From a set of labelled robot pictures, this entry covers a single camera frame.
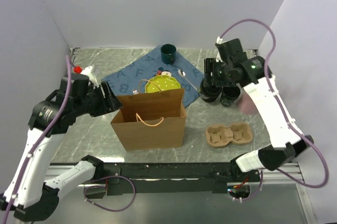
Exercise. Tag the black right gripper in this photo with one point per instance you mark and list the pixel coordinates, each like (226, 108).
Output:
(210, 66)

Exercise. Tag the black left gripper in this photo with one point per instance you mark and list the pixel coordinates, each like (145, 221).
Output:
(109, 103)

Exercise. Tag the black takeout cup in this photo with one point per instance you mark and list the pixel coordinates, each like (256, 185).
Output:
(229, 95)

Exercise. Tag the brown paper bag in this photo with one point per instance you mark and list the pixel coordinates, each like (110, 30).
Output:
(151, 120)

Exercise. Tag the brown pulp cup carrier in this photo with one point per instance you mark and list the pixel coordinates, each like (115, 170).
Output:
(219, 136)

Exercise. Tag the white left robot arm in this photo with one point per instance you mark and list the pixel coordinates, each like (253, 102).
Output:
(30, 196)

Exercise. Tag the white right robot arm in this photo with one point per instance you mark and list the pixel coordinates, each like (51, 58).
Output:
(286, 143)

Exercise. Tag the silver spoon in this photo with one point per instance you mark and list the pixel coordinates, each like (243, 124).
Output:
(182, 74)

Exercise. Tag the blue letter placemat cloth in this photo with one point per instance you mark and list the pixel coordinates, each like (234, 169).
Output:
(124, 80)

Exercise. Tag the dark green mug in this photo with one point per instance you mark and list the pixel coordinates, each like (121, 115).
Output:
(168, 53)

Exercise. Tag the green polka dot plate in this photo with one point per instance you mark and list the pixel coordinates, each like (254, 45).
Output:
(161, 83)

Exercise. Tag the cartoon mouse coaster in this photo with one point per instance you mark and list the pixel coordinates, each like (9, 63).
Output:
(164, 72)

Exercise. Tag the pink straw holder cup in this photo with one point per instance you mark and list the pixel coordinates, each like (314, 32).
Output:
(246, 105)

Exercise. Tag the black base frame rail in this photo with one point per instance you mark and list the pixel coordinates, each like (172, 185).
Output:
(119, 178)

